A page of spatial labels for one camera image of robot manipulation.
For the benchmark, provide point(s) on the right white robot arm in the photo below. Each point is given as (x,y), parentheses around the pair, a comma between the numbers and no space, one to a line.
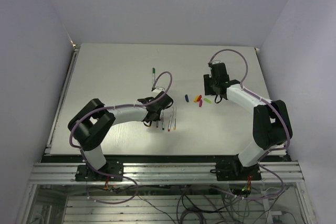
(271,123)

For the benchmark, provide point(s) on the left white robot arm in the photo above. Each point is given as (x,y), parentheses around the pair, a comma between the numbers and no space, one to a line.
(92,123)

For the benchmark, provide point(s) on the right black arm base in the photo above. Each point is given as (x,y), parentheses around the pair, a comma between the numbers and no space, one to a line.
(234,171)

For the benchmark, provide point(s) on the aluminium rail frame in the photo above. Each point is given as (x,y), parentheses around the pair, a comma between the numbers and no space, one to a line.
(162,174)

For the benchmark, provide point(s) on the yellow end white pen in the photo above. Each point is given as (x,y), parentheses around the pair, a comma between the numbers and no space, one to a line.
(174,118)

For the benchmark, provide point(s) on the red end white pen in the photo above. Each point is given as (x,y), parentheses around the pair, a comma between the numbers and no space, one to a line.
(171,120)

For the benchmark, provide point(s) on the blue end white pen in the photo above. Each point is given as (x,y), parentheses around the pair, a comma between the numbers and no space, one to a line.
(162,120)

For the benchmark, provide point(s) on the green end white pen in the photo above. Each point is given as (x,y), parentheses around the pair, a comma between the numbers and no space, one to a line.
(153,80)

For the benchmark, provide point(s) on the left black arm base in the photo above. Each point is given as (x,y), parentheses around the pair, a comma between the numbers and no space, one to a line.
(109,172)

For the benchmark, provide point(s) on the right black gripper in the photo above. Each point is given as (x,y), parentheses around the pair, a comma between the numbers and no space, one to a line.
(208,91)

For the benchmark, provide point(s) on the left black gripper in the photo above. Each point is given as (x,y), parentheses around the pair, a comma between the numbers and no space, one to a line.
(158,118)

